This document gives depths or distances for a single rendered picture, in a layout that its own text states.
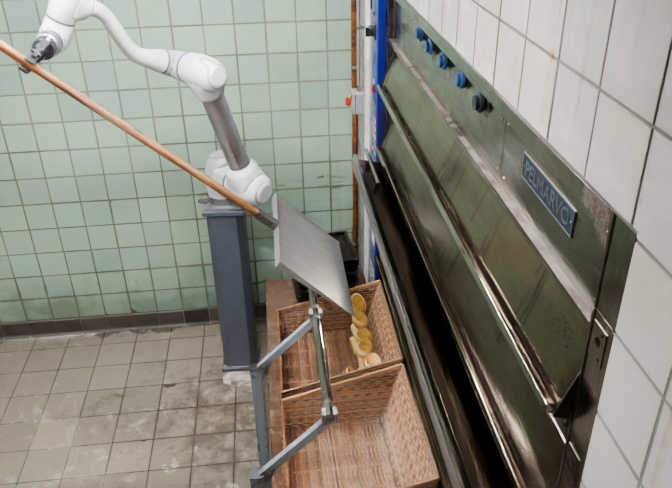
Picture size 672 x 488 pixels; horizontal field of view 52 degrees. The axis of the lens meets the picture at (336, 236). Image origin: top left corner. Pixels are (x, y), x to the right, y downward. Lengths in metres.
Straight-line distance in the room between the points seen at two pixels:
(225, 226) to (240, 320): 0.58
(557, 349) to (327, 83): 2.64
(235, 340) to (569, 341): 2.79
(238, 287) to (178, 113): 0.96
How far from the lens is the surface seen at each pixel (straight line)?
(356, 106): 3.38
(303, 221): 2.89
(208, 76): 2.88
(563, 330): 1.27
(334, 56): 3.67
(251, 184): 3.18
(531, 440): 1.47
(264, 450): 2.76
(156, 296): 4.30
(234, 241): 3.50
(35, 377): 4.27
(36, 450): 3.83
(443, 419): 1.60
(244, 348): 3.88
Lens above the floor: 2.56
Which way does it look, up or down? 30 degrees down
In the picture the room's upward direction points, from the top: 1 degrees counter-clockwise
